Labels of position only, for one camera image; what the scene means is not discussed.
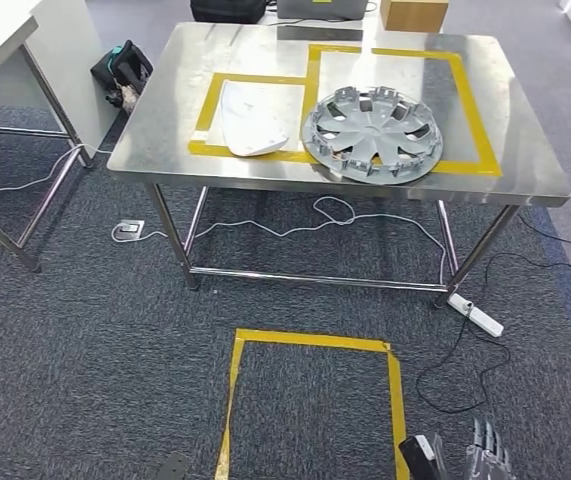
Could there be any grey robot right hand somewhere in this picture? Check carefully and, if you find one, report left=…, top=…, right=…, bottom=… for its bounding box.
left=465, top=417, right=514, bottom=480

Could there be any grey plastic wheel hubcap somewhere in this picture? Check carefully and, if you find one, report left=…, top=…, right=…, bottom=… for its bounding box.
left=301, top=86, right=444, bottom=187

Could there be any stainless steel workbench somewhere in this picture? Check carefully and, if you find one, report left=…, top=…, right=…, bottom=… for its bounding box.
left=106, top=21, right=571, bottom=309

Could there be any white power strip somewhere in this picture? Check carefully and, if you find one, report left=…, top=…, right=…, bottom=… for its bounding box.
left=447, top=292, right=505, bottom=339

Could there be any yellow floor tape square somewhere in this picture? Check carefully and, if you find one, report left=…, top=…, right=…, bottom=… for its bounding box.
left=213, top=329, right=411, bottom=480

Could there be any brown cardboard box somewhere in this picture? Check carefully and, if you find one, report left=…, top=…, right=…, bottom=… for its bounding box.
left=379, top=0, right=450, bottom=34

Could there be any white plastic mirror cover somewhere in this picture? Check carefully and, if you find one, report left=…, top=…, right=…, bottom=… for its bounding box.
left=221, top=79, right=290, bottom=158

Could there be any grey laptop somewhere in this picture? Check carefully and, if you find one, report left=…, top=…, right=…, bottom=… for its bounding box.
left=275, top=0, right=369, bottom=21

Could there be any floor power socket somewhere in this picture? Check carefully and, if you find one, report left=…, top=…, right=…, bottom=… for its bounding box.
left=113, top=219, right=146, bottom=242

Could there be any black carrying case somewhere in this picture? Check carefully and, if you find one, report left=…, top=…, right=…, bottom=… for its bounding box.
left=190, top=0, right=268, bottom=25

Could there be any black and teal bag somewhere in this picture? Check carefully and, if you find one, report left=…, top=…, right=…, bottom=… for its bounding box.
left=90, top=39, right=154, bottom=115

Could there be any white desk with steel legs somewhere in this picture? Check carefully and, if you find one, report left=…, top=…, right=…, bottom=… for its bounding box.
left=0, top=0, right=121, bottom=274

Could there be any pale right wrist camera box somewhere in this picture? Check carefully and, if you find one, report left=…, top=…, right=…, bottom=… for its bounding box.
left=398, top=433, right=441, bottom=480

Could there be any black cable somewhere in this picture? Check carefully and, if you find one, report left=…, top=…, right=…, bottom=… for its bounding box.
left=416, top=311, right=512, bottom=415
left=482, top=215, right=571, bottom=274

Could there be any white cable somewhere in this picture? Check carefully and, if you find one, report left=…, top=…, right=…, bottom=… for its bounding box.
left=111, top=196, right=449, bottom=286
left=0, top=143, right=114, bottom=200

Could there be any black left wrist camera bracket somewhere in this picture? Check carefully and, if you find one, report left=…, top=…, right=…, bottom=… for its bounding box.
left=154, top=451, right=192, bottom=480

